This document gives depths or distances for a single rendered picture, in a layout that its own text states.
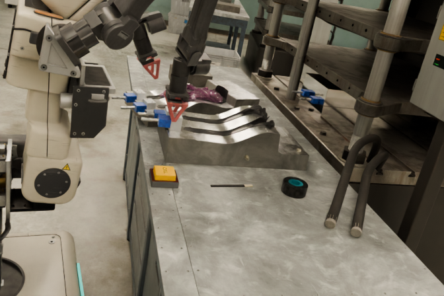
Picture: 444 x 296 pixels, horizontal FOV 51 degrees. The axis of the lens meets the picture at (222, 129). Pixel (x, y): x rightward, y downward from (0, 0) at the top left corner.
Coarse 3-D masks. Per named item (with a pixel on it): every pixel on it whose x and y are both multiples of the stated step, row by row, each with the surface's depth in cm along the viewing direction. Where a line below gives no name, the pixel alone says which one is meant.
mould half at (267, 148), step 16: (224, 112) 177; (160, 128) 167; (208, 128) 162; (224, 128) 164; (256, 128) 158; (272, 128) 159; (176, 144) 149; (192, 144) 150; (208, 144) 151; (224, 144) 153; (240, 144) 154; (256, 144) 155; (272, 144) 157; (288, 144) 168; (176, 160) 151; (192, 160) 152; (208, 160) 154; (224, 160) 155; (240, 160) 157; (256, 160) 158; (272, 160) 159; (288, 160) 161; (304, 160) 162
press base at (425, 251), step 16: (384, 192) 186; (400, 192) 188; (384, 208) 189; (400, 208) 191; (432, 208) 195; (400, 224) 195; (432, 224) 199; (432, 240) 203; (432, 256) 207; (432, 272) 211
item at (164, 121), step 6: (174, 114) 153; (144, 120) 151; (150, 120) 152; (156, 120) 152; (162, 120) 151; (168, 120) 151; (180, 120) 152; (162, 126) 152; (168, 126) 152; (174, 126) 152; (180, 126) 153
